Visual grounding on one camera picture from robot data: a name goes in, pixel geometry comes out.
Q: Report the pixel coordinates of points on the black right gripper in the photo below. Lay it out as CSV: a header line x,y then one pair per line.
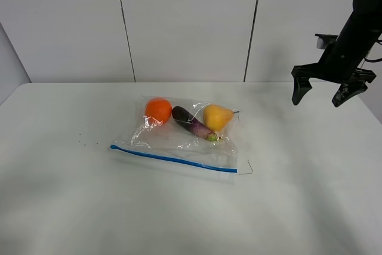
x,y
339,64

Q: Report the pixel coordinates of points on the clear zip bag blue seal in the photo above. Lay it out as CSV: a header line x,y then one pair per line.
x,y
172,144

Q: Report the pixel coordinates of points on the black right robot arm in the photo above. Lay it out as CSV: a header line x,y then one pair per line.
x,y
364,22

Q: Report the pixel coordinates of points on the yellow pear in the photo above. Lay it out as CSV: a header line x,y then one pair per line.
x,y
216,117

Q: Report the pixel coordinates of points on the purple eggplant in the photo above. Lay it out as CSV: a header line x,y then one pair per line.
x,y
187,121

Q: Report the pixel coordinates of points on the orange fruit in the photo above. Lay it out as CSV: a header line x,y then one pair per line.
x,y
158,111

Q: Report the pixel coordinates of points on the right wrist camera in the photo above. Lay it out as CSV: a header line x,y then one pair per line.
x,y
325,40

